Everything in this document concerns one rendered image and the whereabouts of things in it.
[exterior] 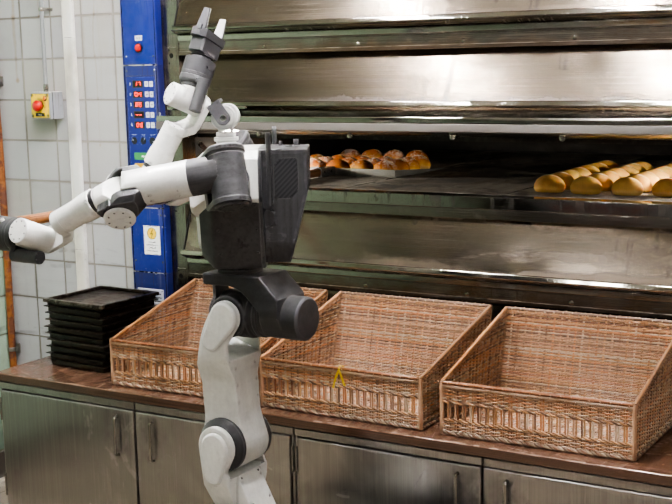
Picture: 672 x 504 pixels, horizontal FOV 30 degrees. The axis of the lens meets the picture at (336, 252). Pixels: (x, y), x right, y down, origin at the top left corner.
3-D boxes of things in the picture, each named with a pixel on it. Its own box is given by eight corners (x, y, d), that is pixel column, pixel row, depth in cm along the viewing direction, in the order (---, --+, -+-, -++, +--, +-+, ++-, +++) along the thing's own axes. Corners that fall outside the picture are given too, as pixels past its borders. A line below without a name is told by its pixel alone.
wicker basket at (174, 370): (197, 352, 448) (194, 276, 444) (333, 369, 420) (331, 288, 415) (108, 385, 407) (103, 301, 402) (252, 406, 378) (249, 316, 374)
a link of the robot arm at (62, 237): (15, 227, 314) (54, 204, 309) (41, 236, 321) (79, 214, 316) (19, 250, 311) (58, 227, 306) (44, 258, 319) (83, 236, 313)
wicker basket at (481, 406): (504, 392, 386) (504, 304, 382) (688, 414, 358) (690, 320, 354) (435, 435, 345) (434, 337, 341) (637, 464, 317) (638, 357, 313)
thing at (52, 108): (44, 118, 472) (42, 91, 471) (64, 118, 467) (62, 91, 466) (30, 119, 466) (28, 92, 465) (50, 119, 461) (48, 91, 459)
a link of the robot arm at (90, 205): (53, 229, 304) (112, 195, 296) (56, 197, 310) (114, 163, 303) (84, 250, 311) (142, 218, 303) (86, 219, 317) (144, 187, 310)
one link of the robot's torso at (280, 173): (313, 255, 343) (309, 124, 337) (309, 277, 309) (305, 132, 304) (205, 258, 343) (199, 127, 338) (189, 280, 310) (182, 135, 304)
